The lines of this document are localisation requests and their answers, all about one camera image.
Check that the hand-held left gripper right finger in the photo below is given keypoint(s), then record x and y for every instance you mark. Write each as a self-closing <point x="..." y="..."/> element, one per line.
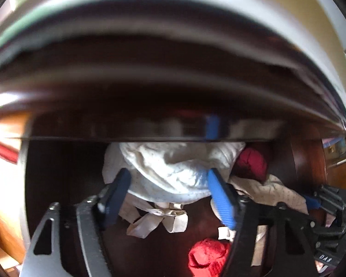
<point x="222" y="199"/>

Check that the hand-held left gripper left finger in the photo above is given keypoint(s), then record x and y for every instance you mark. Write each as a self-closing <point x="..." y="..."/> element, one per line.
<point x="118" y="193"/>

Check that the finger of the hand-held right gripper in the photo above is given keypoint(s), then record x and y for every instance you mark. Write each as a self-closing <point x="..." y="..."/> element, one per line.
<point x="311" y="202"/>

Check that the white dotted underwear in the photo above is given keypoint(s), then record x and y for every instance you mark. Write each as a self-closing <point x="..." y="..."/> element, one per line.
<point x="167" y="164"/>

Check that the dark wooden drawer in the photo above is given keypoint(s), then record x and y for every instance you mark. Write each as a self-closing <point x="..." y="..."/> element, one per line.
<point x="60" y="179"/>

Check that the white dotted cloth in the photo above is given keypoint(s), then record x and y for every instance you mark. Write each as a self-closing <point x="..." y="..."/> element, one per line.
<point x="274" y="193"/>

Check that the beige ribbon garment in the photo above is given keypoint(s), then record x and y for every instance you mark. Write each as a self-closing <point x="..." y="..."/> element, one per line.
<point x="150" y="222"/>

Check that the dark red garment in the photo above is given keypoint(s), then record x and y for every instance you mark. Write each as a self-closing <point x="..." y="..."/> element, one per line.
<point x="252" y="164"/>

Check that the small red garment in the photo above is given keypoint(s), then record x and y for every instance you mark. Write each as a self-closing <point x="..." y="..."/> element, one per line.
<point x="207" y="256"/>

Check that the dark wooden table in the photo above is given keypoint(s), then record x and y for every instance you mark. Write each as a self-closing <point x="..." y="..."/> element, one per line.
<point x="132" y="106"/>

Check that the orange wooden cabinet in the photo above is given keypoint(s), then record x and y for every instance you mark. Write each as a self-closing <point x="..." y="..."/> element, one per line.
<point x="5" y="230"/>

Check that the red cloth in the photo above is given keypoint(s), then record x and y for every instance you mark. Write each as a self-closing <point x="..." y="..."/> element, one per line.
<point x="0" y="150"/>

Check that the floral white tablecloth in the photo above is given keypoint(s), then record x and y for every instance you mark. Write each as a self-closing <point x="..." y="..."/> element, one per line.
<point x="132" y="8"/>

